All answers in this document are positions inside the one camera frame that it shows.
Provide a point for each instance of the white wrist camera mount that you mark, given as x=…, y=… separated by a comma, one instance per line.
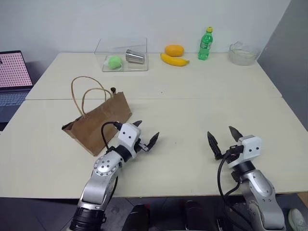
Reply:
x=252, y=147
x=128, y=138

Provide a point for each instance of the open laptop with pink screen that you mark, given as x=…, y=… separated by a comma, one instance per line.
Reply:
x=12, y=72

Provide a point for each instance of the clear glass with dark liquid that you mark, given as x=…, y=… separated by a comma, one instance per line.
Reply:
x=112, y=91

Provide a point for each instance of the clear plastic box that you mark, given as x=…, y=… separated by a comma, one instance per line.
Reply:
x=134, y=67

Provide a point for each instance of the silver metal can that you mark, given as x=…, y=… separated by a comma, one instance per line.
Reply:
x=134, y=57

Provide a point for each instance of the dark rounded shape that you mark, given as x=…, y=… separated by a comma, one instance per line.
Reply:
x=138, y=216
x=196, y=214

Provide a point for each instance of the clear glass bowl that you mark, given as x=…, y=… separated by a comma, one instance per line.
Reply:
x=243, y=56

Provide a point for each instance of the green round fruit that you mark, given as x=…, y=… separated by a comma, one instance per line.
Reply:
x=114, y=62

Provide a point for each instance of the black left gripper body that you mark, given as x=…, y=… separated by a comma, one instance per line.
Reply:
x=142, y=147

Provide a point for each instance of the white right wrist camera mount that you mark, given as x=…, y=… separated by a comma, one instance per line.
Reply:
x=252, y=147

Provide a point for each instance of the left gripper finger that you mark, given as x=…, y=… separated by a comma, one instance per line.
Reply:
x=152, y=142
x=138, y=124

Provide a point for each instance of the yellow banana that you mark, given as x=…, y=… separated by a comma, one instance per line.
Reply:
x=173, y=60

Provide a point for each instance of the orange mango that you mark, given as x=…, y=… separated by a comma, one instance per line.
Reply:
x=174, y=50

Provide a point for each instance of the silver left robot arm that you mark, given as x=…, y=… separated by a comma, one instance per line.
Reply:
x=106, y=168

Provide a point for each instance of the pale green shoe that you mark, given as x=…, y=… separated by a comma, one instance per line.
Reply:
x=298, y=220

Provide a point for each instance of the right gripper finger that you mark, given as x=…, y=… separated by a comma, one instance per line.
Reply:
x=235, y=133
x=215, y=145

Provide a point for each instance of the green plastic soda bottle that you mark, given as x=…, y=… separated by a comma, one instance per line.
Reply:
x=205, y=47

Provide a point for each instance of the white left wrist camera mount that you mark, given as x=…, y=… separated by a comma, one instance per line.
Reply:
x=128, y=138

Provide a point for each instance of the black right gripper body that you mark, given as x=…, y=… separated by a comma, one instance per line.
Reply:
x=234, y=152

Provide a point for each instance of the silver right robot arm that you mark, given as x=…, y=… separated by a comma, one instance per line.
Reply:
x=260, y=187

